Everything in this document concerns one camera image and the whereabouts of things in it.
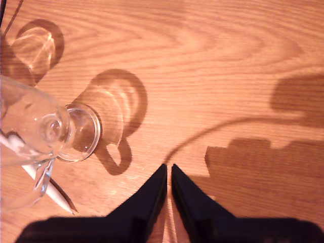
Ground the white stylus pen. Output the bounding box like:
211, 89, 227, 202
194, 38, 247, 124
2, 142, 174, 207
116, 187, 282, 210
0, 134, 73, 215

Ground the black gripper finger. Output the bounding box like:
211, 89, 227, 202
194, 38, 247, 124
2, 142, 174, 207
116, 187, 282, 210
106, 163, 169, 243
171, 163, 240, 243

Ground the small footed glass cup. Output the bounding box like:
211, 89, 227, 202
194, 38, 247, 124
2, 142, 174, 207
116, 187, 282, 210
0, 74, 103, 212

